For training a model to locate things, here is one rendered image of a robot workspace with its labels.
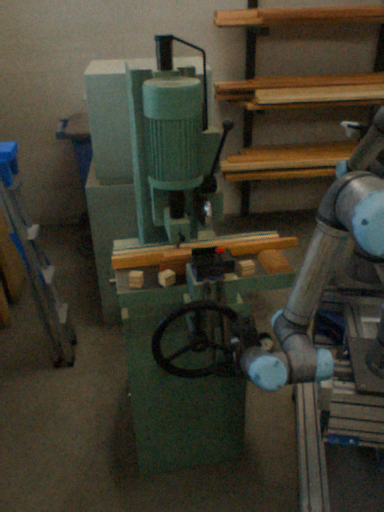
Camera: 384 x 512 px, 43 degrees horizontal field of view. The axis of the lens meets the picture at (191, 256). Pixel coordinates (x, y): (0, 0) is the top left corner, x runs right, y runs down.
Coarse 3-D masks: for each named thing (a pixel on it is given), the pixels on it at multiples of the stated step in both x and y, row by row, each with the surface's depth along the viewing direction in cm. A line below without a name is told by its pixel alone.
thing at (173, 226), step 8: (168, 208) 169; (168, 216) 163; (184, 216) 163; (168, 224) 160; (176, 224) 159; (184, 224) 159; (168, 232) 163; (176, 232) 160; (184, 232) 161; (176, 240) 161; (184, 240) 162
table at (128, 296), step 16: (240, 256) 173; (128, 272) 165; (144, 272) 165; (256, 272) 163; (288, 272) 163; (128, 288) 156; (144, 288) 156; (160, 288) 156; (176, 288) 157; (240, 288) 162; (256, 288) 163; (272, 288) 164; (128, 304) 156; (144, 304) 158; (240, 304) 153
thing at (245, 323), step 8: (240, 320) 128; (248, 320) 127; (240, 328) 127; (248, 328) 127; (240, 336) 126; (248, 336) 126; (256, 336) 126; (240, 344) 126; (248, 344) 125; (256, 344) 125
